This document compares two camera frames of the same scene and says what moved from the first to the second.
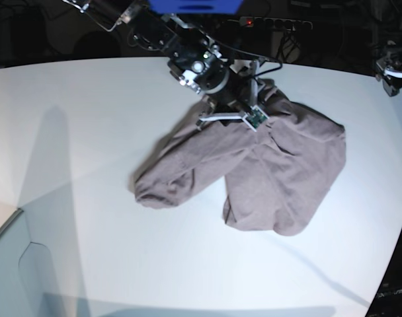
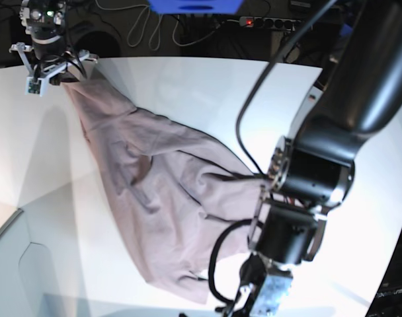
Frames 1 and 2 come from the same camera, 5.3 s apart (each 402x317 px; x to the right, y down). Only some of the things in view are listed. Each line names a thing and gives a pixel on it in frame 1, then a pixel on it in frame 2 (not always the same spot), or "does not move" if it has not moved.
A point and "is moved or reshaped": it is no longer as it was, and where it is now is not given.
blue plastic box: [196, 6] does not move
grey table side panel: [21, 279] does not move
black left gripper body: [229, 84] -> [45, 22]
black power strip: [275, 24] does not move
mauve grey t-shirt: [278, 174] is moved or reshaped
